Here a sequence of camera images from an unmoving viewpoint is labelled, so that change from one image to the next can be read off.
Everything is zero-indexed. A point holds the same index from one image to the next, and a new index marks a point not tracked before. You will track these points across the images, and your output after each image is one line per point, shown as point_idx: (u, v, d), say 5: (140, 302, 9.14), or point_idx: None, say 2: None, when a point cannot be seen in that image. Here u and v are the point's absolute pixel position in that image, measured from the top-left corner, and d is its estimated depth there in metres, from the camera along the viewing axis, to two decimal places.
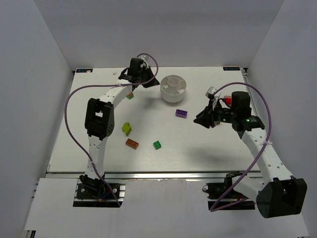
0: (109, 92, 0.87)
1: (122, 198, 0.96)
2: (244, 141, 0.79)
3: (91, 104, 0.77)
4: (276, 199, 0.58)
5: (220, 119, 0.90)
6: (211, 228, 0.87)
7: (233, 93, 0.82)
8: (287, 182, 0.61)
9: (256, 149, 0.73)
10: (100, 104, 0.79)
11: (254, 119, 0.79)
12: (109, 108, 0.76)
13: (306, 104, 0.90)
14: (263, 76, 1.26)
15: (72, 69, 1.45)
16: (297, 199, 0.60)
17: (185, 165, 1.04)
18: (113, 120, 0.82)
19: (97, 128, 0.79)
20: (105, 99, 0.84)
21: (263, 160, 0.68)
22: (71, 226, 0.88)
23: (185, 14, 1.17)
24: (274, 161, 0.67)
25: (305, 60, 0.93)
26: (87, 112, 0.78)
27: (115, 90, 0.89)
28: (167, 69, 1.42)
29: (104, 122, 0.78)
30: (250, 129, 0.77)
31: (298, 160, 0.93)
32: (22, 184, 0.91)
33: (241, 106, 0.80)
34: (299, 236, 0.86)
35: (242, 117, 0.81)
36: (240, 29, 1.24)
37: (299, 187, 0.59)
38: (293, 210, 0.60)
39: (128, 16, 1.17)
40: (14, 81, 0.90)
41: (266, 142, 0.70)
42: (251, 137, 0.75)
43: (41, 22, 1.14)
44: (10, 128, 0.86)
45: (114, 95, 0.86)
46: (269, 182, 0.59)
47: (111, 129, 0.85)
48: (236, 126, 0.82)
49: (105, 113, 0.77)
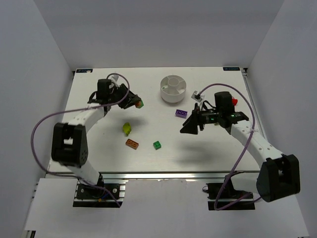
0: (79, 115, 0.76)
1: (122, 198, 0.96)
2: (235, 136, 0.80)
3: (58, 130, 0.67)
4: (273, 177, 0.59)
5: (207, 119, 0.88)
6: (210, 228, 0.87)
7: (216, 94, 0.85)
8: (280, 161, 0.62)
9: (244, 139, 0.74)
10: (70, 128, 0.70)
11: (238, 114, 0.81)
12: (79, 130, 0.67)
13: (307, 104, 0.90)
14: (263, 76, 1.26)
15: (72, 70, 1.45)
16: (293, 176, 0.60)
17: (184, 165, 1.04)
18: (86, 147, 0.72)
19: (68, 157, 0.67)
20: (76, 122, 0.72)
21: (253, 145, 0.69)
22: (70, 226, 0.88)
23: (185, 15, 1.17)
24: (263, 144, 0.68)
25: (305, 60, 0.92)
26: (54, 140, 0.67)
27: (85, 113, 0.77)
28: (168, 69, 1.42)
29: (76, 148, 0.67)
30: (236, 122, 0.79)
31: (298, 160, 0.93)
32: (22, 183, 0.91)
33: (225, 103, 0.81)
34: (299, 236, 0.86)
35: (227, 114, 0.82)
36: (239, 29, 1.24)
37: (292, 162, 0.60)
38: (293, 189, 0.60)
39: (128, 16, 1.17)
40: (15, 81, 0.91)
41: (253, 130, 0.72)
42: (239, 129, 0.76)
43: (42, 23, 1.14)
44: (9, 128, 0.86)
45: (85, 117, 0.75)
46: (263, 163, 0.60)
47: (84, 158, 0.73)
48: (223, 124, 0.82)
49: (76, 138, 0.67)
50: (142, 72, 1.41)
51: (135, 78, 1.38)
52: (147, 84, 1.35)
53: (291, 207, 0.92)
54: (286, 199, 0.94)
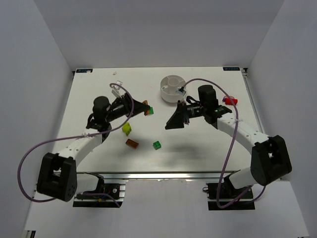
0: (72, 144, 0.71)
1: (122, 198, 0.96)
2: (221, 130, 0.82)
3: (46, 161, 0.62)
4: (264, 158, 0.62)
5: (193, 112, 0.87)
6: (210, 228, 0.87)
7: (199, 89, 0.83)
8: (268, 144, 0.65)
9: (232, 130, 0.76)
10: (59, 160, 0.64)
11: (222, 108, 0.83)
12: (68, 164, 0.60)
13: (307, 104, 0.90)
14: (263, 76, 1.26)
15: (72, 70, 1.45)
16: (284, 156, 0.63)
17: (184, 165, 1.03)
18: (75, 181, 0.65)
19: (53, 191, 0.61)
20: (67, 153, 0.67)
21: (241, 134, 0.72)
22: (70, 225, 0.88)
23: (185, 15, 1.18)
24: (250, 131, 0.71)
25: (304, 60, 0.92)
26: (41, 172, 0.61)
27: (79, 142, 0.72)
28: (168, 69, 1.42)
29: (62, 183, 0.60)
30: (221, 115, 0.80)
31: (298, 160, 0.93)
32: (22, 183, 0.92)
33: (210, 99, 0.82)
34: (299, 236, 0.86)
35: (212, 109, 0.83)
36: (239, 29, 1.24)
37: (279, 142, 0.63)
38: (286, 168, 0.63)
39: (128, 16, 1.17)
40: (15, 81, 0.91)
41: (237, 120, 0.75)
42: (224, 122, 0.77)
43: (41, 23, 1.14)
44: (9, 127, 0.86)
45: (78, 148, 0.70)
46: (253, 148, 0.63)
47: (73, 192, 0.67)
48: (209, 120, 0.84)
49: (63, 173, 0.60)
50: (142, 72, 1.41)
51: (135, 78, 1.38)
52: (147, 84, 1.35)
53: (291, 207, 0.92)
54: (286, 198, 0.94)
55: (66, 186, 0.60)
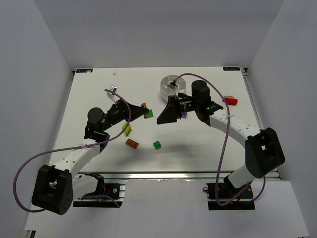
0: (68, 156, 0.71)
1: (122, 198, 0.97)
2: (214, 126, 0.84)
3: (42, 173, 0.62)
4: (257, 151, 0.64)
5: (185, 106, 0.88)
6: (210, 228, 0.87)
7: (192, 87, 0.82)
8: (260, 137, 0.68)
9: (224, 126, 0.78)
10: (55, 173, 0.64)
11: (213, 105, 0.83)
12: (64, 178, 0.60)
13: (307, 104, 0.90)
14: (263, 76, 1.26)
15: (72, 70, 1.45)
16: (276, 148, 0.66)
17: (184, 165, 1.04)
18: (71, 193, 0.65)
19: (48, 204, 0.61)
20: (63, 166, 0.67)
21: (234, 129, 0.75)
22: (70, 225, 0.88)
23: (185, 15, 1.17)
24: (242, 125, 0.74)
25: (304, 60, 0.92)
26: (37, 184, 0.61)
27: (76, 154, 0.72)
28: (168, 69, 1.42)
29: (58, 196, 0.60)
30: (213, 112, 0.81)
31: (298, 160, 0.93)
32: (22, 183, 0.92)
33: (203, 97, 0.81)
34: (299, 236, 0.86)
35: (203, 106, 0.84)
36: (239, 29, 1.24)
37: (271, 134, 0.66)
38: (279, 158, 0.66)
39: (128, 16, 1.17)
40: (15, 81, 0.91)
41: (229, 116, 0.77)
42: (217, 118, 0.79)
43: (41, 23, 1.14)
44: (10, 128, 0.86)
45: (75, 160, 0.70)
46: (246, 143, 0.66)
47: (69, 205, 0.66)
48: (201, 118, 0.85)
49: (59, 186, 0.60)
50: (142, 72, 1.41)
51: (135, 78, 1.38)
52: (147, 84, 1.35)
53: (291, 207, 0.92)
54: (285, 198, 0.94)
55: (62, 199, 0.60)
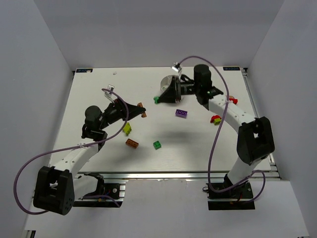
0: (67, 156, 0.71)
1: (122, 198, 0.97)
2: (212, 111, 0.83)
3: (42, 175, 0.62)
4: (249, 138, 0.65)
5: (185, 89, 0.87)
6: (210, 228, 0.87)
7: (195, 70, 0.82)
8: (255, 124, 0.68)
9: (221, 111, 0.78)
10: (56, 174, 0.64)
11: (214, 89, 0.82)
12: (65, 178, 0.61)
13: (307, 104, 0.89)
14: (263, 75, 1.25)
15: (72, 69, 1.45)
16: (267, 136, 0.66)
17: (184, 165, 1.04)
18: (72, 193, 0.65)
19: (50, 204, 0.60)
20: (62, 167, 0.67)
21: (230, 115, 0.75)
22: (70, 225, 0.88)
23: (185, 15, 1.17)
24: (238, 112, 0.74)
25: (304, 60, 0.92)
26: (37, 186, 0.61)
27: (75, 153, 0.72)
28: (168, 69, 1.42)
29: (60, 197, 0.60)
30: (212, 97, 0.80)
31: (300, 160, 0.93)
32: (23, 183, 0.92)
33: (204, 82, 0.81)
34: (299, 236, 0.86)
35: (204, 91, 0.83)
36: (239, 29, 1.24)
37: (265, 123, 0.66)
38: (269, 148, 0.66)
39: (128, 16, 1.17)
40: (15, 81, 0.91)
41: (227, 101, 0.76)
42: (215, 103, 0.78)
43: (41, 23, 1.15)
44: (9, 127, 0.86)
45: (74, 160, 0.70)
46: (240, 128, 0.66)
47: (71, 205, 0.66)
48: (200, 101, 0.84)
49: (60, 187, 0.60)
50: (142, 72, 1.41)
51: (135, 78, 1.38)
52: (147, 84, 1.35)
53: (291, 207, 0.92)
54: (286, 198, 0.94)
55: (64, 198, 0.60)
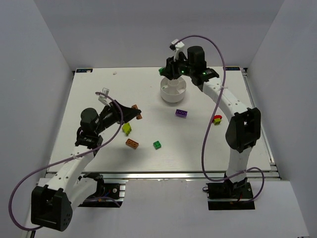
0: (60, 171, 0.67)
1: (122, 198, 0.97)
2: (206, 93, 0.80)
3: (36, 196, 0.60)
4: (239, 128, 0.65)
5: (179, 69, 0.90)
6: (211, 228, 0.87)
7: (188, 50, 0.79)
8: (245, 114, 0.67)
9: (215, 96, 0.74)
10: (51, 192, 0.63)
11: (209, 71, 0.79)
12: (59, 198, 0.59)
13: (307, 103, 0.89)
14: (263, 75, 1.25)
15: (72, 69, 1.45)
16: (256, 126, 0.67)
17: (184, 165, 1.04)
18: (69, 208, 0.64)
19: (48, 222, 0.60)
20: (56, 185, 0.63)
21: (224, 103, 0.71)
22: (70, 225, 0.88)
23: (185, 14, 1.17)
24: (232, 100, 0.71)
25: (304, 60, 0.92)
26: (33, 206, 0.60)
27: (69, 167, 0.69)
28: None
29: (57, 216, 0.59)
30: (208, 80, 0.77)
31: (300, 160, 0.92)
32: (23, 183, 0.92)
33: (197, 62, 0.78)
34: (299, 236, 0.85)
35: (199, 73, 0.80)
36: (239, 29, 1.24)
37: (256, 114, 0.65)
38: (254, 136, 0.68)
39: (128, 16, 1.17)
40: (15, 81, 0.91)
41: (223, 87, 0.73)
42: (210, 87, 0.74)
43: (41, 23, 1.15)
44: (9, 127, 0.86)
45: (68, 175, 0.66)
46: (233, 118, 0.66)
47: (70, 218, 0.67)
48: (195, 82, 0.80)
49: (55, 207, 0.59)
50: (142, 72, 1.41)
51: (135, 78, 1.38)
52: (147, 84, 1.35)
53: (291, 207, 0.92)
54: (285, 198, 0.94)
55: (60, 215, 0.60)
